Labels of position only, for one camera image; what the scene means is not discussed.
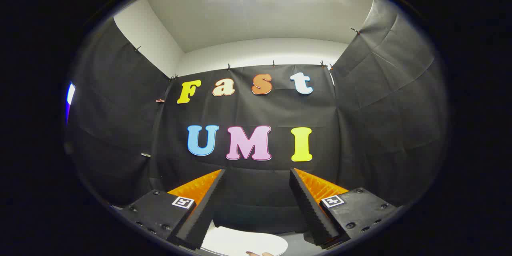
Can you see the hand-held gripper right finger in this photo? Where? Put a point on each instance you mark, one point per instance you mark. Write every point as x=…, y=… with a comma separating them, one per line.
x=308, y=208

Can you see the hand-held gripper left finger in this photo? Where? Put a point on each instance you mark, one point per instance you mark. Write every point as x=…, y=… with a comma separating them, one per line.
x=208, y=208

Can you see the silver spring clamp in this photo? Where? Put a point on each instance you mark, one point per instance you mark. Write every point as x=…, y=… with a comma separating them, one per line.
x=146, y=154

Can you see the copper spring clamp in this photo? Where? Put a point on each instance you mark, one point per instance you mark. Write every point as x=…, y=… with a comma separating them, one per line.
x=160, y=100

